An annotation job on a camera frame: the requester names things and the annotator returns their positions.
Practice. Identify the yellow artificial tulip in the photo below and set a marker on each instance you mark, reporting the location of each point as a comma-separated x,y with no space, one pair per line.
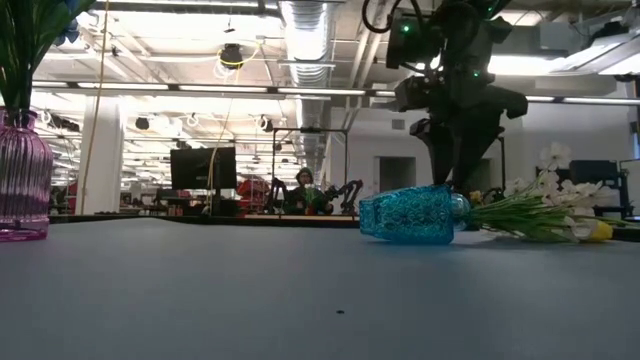
598,231

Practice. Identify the person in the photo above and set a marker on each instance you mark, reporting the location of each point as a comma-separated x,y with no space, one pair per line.
305,192

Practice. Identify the long ceiling light rail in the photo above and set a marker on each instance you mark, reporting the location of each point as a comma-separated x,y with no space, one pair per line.
225,89

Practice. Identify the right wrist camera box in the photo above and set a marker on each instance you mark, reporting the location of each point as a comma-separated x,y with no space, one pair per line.
412,42

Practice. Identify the dark desk with monitors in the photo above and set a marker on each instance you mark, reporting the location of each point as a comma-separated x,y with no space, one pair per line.
595,175

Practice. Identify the pink ribbed glass vase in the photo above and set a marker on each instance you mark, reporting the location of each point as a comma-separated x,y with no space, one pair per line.
22,175

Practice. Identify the white artificial flower bunch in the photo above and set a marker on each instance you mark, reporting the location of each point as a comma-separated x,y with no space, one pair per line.
575,190
555,155

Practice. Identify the teal glass vase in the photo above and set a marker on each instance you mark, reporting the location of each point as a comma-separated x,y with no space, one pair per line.
410,215

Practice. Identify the round black ceiling camera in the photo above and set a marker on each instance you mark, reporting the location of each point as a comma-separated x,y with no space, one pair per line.
231,56

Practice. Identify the silver ventilation duct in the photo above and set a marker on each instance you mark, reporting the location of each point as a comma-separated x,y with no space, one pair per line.
310,30

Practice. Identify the black monitor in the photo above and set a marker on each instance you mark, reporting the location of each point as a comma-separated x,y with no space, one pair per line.
200,167

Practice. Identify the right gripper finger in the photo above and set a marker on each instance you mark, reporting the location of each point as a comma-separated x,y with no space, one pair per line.
472,160
441,160

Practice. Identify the blue artificial flower bunch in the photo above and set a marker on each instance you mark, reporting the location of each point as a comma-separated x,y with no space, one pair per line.
25,75
7,60

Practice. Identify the background black robot arms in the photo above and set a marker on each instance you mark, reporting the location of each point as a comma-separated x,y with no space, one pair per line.
350,190

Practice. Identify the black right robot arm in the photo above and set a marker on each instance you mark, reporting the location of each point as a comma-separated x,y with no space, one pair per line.
475,7

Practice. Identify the grey table mat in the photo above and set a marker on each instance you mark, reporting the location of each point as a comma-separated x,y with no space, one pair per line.
300,310

